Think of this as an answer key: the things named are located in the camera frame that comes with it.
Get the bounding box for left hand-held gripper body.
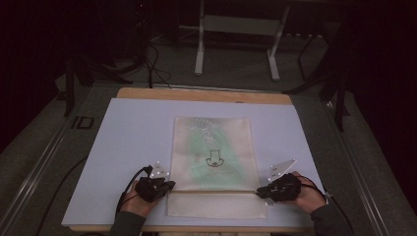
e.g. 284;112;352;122
134;160;171;204

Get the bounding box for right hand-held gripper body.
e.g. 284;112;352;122
265;158;302;203

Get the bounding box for clear zip plastic bag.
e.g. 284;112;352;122
165;116;275;220

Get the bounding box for person's left hand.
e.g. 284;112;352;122
121;181;162;218

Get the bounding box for person's right hand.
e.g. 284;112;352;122
284;170;328;216

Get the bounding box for light blue table mat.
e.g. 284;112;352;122
61;97;332;228

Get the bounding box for black rectangular floor marker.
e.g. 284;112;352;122
71;115;95;130

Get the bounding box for wooden table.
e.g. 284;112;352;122
69;87;314;234

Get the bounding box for black stand legs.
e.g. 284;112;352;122
63;53;134;118
282;30;351;133

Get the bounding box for white metal stand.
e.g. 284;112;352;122
178;0;291;83

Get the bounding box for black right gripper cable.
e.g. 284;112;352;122
295;174;355;236

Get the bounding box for metal floor rail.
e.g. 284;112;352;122
323;100;392;236
0;119;75;236

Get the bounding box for black floor cable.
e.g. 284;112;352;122
34;155;89;236

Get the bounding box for tangled black floor cables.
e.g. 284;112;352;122
131;19;173;90

